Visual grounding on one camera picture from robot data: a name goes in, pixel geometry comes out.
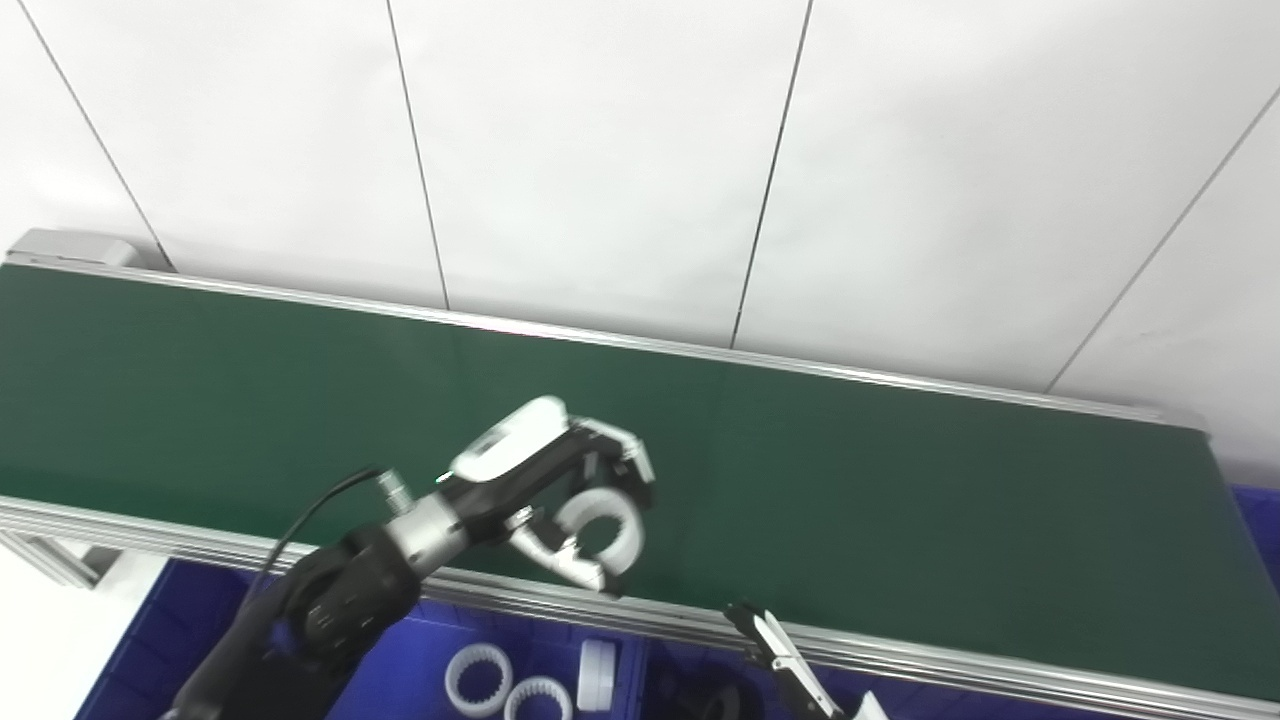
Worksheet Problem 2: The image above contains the white toothed ring gear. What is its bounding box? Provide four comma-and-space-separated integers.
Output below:
502, 676, 575, 720
444, 644, 515, 718

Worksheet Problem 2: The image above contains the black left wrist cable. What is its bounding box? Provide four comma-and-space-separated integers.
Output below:
260, 466, 415, 603

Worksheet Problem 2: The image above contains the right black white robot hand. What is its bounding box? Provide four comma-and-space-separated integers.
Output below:
724, 602, 893, 720

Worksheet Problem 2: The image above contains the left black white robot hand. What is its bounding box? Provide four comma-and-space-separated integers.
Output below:
436, 395, 659, 595

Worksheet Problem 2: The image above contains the grey conveyor end housing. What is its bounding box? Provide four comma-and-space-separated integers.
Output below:
4, 228, 139, 271

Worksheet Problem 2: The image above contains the green conveyor belt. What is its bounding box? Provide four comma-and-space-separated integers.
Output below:
0, 264, 1280, 703
0, 250, 1280, 720

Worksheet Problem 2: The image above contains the black plastic part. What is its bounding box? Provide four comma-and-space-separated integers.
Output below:
676, 678, 746, 720

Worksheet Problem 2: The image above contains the blue bin with white parts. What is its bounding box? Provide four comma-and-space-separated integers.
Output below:
75, 558, 651, 720

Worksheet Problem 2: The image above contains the large empty blue bin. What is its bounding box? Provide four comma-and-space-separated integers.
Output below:
1228, 486, 1280, 603

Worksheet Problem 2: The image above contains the blue bin with black parts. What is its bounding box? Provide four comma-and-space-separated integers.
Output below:
640, 640, 1280, 720

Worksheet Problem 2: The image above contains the white plastic ring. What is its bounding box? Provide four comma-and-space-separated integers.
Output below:
553, 487, 647, 577

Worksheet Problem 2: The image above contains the white plastic cylinder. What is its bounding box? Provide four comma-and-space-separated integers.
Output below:
576, 639, 619, 714

